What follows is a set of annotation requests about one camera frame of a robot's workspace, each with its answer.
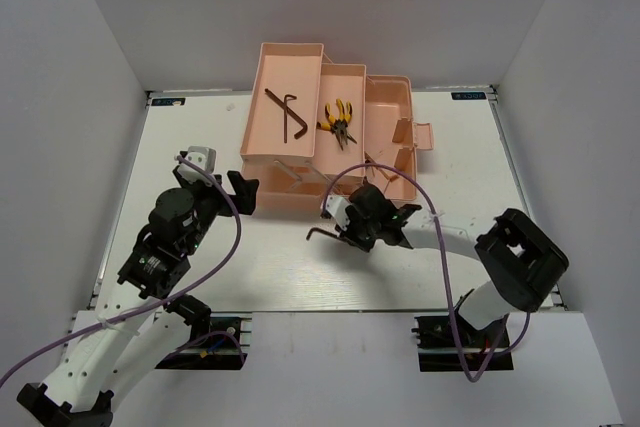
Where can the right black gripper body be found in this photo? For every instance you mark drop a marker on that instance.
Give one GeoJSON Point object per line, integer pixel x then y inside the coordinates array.
{"type": "Point", "coordinates": [362, 233]}

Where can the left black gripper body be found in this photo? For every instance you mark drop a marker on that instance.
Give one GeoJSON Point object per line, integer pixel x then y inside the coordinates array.
{"type": "Point", "coordinates": [210, 201]}

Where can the long hex key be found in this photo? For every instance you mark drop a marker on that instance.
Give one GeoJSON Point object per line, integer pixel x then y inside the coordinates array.
{"type": "Point", "coordinates": [319, 231]}
{"type": "Point", "coordinates": [289, 113]}

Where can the pink plastic tool box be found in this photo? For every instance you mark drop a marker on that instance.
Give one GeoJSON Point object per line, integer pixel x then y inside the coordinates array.
{"type": "Point", "coordinates": [348, 110]}

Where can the yellow needle nose pliers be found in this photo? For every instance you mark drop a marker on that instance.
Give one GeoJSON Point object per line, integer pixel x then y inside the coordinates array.
{"type": "Point", "coordinates": [345, 127]}

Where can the yellow side cutter pliers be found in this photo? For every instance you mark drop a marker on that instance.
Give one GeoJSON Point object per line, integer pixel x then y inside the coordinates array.
{"type": "Point", "coordinates": [330, 124]}

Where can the small dark hex key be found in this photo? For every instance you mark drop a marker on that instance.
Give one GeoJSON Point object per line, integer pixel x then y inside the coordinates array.
{"type": "Point", "coordinates": [285, 101]}

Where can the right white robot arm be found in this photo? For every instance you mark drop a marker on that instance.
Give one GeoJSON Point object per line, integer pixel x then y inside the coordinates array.
{"type": "Point", "coordinates": [522, 262]}

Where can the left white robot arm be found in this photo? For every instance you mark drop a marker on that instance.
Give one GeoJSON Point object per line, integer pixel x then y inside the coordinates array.
{"type": "Point", "coordinates": [145, 317]}

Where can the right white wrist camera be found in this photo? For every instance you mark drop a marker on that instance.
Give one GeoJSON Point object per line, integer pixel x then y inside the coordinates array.
{"type": "Point", "coordinates": [335, 208]}

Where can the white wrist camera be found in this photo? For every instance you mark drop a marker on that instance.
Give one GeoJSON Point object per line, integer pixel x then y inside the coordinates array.
{"type": "Point", "coordinates": [197, 162]}
{"type": "Point", "coordinates": [335, 208]}

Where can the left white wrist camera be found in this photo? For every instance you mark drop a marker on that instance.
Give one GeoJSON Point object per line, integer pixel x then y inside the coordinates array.
{"type": "Point", "coordinates": [197, 162]}

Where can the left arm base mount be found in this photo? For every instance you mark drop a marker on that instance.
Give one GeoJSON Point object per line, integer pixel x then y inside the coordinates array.
{"type": "Point", "coordinates": [207, 340]}

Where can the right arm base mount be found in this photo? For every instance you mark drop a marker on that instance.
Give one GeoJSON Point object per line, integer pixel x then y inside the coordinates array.
{"type": "Point", "coordinates": [437, 352]}

